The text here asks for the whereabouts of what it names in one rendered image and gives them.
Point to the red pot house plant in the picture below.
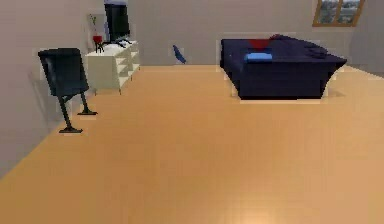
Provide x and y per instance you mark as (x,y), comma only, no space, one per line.
(97,39)

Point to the black television set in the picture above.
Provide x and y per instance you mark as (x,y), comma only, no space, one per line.
(116,21)

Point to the wooden framed window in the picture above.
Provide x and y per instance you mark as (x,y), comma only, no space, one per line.
(337,12)

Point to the white shelf cabinet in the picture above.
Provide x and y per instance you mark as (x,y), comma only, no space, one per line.
(108,68)

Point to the light blue pillow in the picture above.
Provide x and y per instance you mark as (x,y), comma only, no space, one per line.
(258,57)

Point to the black chair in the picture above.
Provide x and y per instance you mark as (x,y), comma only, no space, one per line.
(65,73)

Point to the blue oblong object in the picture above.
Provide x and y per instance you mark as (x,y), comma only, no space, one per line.
(179,55)

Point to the dark blue bed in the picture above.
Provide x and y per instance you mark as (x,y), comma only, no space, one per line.
(283,75)

